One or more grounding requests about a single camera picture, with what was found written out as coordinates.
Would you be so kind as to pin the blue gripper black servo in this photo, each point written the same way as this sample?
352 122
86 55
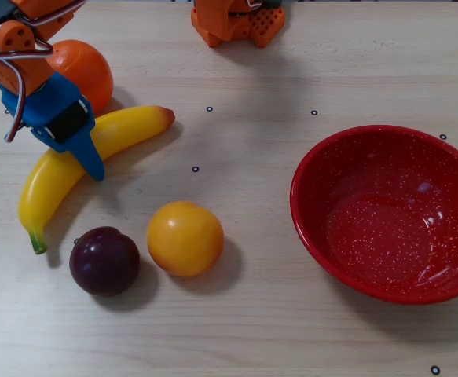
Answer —
68 125

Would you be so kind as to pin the yellow toy banana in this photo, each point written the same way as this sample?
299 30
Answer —
134 125

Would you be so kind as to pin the orange robot base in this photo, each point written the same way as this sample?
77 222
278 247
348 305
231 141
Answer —
220 23

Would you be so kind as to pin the red speckled bowl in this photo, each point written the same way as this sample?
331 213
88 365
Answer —
319 204

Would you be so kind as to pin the orange toy orange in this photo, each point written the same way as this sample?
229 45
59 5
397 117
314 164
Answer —
91 74

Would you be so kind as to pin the dark purple toy plum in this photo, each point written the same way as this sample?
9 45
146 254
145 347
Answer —
105 261

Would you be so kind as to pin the yellow orange toy peach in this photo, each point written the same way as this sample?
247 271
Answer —
185 239

